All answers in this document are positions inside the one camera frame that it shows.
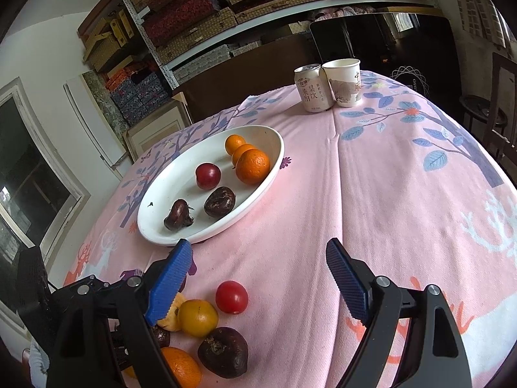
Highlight black round stool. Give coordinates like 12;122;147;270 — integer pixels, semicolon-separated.
458;95;510;128

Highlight light wooden framed panel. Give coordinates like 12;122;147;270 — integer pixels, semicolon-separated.
122;97;194;162

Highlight medium orange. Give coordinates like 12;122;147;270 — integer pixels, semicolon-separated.
231;143;257;166

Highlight red apple on plate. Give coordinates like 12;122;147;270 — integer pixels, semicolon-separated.
195;163;221;190

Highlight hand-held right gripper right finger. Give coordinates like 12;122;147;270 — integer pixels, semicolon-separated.
325;238;473;388

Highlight brown wooden board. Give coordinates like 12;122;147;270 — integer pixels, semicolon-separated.
173;36;324;124

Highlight peeled pale water chestnut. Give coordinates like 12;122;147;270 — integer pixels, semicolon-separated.
157;292;187;332

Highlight grey patterned boxes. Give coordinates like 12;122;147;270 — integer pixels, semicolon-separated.
175;40;263;81

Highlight white window frame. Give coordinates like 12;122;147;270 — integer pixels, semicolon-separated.
0;77;91;328

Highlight white ceramic bowl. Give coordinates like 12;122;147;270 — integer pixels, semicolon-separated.
136;124;285;246

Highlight stack of tan woven boxes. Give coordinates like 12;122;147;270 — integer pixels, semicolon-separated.
123;0;330;63

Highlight white boards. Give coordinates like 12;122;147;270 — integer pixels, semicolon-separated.
62;73;130;170

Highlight checked curtain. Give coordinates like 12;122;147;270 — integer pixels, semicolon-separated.
446;0;510;49

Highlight red patterned boxes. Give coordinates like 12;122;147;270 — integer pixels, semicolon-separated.
141;0;221;47

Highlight red tomato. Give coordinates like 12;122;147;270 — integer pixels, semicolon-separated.
215;280;248;314

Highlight pink printed tablecloth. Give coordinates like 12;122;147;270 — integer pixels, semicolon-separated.
62;70;517;388

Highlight large orange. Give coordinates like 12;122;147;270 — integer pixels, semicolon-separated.
161;346;203;388
235;149;271;185

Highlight yellow-orange persimmon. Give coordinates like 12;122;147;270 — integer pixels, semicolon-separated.
178;299;219;338

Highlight pale drink can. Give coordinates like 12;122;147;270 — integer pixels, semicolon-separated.
293;63;335;114

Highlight pink cloth bundle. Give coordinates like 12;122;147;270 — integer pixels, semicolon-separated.
311;4;388;21

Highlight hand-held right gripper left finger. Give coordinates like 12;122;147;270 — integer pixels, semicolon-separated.
46;239;193;388

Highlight small orange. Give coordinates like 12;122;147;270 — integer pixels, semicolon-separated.
225;135;247;155

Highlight dark wooden chair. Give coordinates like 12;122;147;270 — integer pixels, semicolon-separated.
482;52;517;162

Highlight white metal shelf rack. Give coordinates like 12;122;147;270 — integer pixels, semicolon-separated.
115;0;441;90

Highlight stack of blue patterned boxes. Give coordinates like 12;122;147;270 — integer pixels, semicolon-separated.
109;70;172;126

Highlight orange-red patterned boxes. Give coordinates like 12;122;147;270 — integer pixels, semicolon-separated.
106;62;156;90

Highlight black glossy panel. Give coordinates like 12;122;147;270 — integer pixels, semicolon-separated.
309;13;463;102

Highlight white paper cup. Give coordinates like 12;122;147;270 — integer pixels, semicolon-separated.
322;59;362;108

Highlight pile of tan gift boxes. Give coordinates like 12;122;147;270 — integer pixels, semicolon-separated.
79;8;136;71

